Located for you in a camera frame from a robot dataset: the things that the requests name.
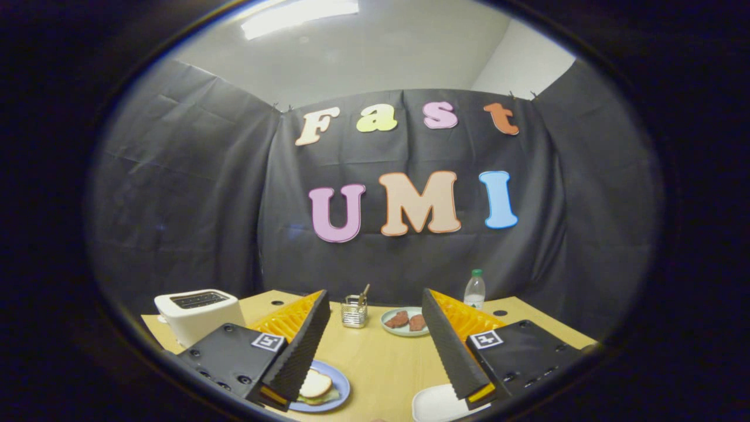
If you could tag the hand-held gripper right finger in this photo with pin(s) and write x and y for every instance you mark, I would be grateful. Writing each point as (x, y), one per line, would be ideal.
(448, 346)

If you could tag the black backdrop cloth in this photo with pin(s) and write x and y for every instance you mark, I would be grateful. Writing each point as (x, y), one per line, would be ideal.
(193, 193)

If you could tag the white toaster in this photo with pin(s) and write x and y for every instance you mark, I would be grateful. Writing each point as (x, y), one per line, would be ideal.
(199, 322)

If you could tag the white rectangular plate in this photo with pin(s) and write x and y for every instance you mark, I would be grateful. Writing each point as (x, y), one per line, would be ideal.
(433, 405)

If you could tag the brown meat piece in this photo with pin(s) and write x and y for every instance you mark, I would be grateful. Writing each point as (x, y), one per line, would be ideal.
(417, 323)
(397, 320)

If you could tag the toasted bread slice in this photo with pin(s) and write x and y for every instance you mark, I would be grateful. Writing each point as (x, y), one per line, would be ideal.
(315, 384)

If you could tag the green lettuce leaf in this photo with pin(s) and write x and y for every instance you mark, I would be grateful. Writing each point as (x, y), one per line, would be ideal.
(331, 397)

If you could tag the clear plastic water bottle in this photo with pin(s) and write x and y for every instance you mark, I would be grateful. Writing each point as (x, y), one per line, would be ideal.
(474, 293)

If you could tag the blue round plate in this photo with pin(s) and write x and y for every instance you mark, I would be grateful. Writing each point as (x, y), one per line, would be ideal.
(343, 381)

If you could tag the pale green round plate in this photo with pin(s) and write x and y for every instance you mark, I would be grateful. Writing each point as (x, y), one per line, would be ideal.
(391, 330)

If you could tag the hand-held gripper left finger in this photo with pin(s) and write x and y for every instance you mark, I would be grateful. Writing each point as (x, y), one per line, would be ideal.
(304, 346)

